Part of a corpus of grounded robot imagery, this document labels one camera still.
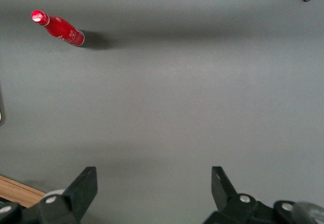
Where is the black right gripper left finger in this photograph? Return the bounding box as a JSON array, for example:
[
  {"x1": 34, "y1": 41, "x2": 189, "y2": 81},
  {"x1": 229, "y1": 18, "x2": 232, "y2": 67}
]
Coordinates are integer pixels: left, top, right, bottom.
[{"x1": 35, "y1": 166, "x2": 99, "y2": 224}]

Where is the red soda bottle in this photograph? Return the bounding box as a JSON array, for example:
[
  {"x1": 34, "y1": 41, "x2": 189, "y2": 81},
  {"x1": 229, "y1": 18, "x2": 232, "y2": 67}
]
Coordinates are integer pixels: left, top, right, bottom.
[{"x1": 30, "y1": 9, "x2": 86, "y2": 48}]

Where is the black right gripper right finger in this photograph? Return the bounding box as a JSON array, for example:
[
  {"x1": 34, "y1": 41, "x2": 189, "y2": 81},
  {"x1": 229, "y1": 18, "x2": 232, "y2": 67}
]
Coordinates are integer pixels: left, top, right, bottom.
[{"x1": 211, "y1": 166, "x2": 258, "y2": 224}]

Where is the wooden drawer cabinet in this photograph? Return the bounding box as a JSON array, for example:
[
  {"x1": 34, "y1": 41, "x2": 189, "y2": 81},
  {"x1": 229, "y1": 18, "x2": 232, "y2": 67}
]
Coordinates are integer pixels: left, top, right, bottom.
[{"x1": 0, "y1": 174, "x2": 48, "y2": 209}]

